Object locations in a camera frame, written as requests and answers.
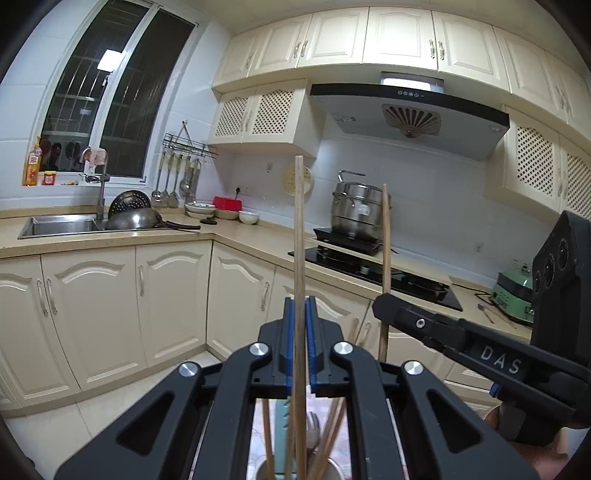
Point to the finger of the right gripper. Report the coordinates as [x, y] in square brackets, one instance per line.
[533, 379]
[495, 390]

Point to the wall utensil rack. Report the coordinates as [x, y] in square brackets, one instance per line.
[181, 142]

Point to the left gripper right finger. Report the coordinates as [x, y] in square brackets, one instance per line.
[404, 423]

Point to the yellow dish soap bottle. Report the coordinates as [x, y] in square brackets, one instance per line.
[32, 165]

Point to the light blue sheathed knife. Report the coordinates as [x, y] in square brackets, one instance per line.
[281, 419]

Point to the black gas stove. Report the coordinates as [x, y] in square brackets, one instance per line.
[403, 282]

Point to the white bowl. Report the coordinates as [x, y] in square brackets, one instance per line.
[248, 218]

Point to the stainless steel sink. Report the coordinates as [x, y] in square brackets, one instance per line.
[61, 225]

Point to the red box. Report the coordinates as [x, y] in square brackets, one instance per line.
[227, 204]

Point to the cream upper kitchen cabinets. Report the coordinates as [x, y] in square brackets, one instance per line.
[542, 164]

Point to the metal colander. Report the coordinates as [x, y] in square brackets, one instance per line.
[127, 201]

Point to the green countertop appliance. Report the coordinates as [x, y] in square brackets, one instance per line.
[512, 294]

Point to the kitchen window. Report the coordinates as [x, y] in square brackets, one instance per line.
[104, 107]

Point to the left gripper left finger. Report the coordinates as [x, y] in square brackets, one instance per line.
[196, 423]

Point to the dark metal spork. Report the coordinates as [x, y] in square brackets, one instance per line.
[314, 432]

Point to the chrome faucet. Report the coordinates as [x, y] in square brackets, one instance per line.
[100, 179]

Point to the person's right hand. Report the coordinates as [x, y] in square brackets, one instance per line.
[540, 438]

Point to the black induction cooker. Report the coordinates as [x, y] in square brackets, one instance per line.
[364, 245]

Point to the grey range hood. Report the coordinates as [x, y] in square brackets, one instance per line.
[419, 117]

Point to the stacked plates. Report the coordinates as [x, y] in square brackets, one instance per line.
[199, 210]

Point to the stainless steel steamer pot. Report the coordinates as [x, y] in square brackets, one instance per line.
[357, 208]

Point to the hanging ladle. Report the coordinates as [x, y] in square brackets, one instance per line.
[156, 194]

